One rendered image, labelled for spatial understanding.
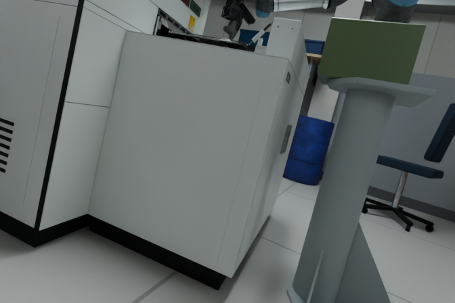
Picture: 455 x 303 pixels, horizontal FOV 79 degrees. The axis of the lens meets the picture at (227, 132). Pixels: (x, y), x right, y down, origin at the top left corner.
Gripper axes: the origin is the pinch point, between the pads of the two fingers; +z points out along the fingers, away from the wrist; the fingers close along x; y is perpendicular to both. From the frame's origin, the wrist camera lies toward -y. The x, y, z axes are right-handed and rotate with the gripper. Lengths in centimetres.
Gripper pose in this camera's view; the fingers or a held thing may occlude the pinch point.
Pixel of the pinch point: (232, 38)
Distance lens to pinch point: 145.4
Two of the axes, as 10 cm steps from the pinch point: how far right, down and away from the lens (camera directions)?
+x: 5.4, 2.0, -8.2
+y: -8.1, -1.5, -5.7
